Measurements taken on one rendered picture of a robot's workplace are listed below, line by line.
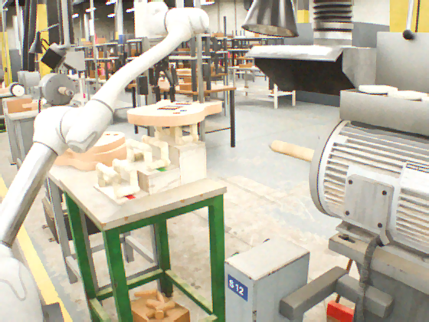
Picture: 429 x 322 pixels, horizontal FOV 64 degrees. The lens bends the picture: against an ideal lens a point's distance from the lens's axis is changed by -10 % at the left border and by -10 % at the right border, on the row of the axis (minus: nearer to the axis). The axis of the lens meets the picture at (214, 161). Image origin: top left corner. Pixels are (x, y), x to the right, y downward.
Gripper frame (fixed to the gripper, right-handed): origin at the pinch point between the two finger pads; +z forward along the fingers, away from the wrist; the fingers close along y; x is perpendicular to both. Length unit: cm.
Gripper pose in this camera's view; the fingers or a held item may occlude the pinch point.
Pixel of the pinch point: (165, 95)
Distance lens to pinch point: 170.8
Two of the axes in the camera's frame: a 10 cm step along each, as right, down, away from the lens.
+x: 4.4, -4.1, 8.0
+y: 9.0, 1.2, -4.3
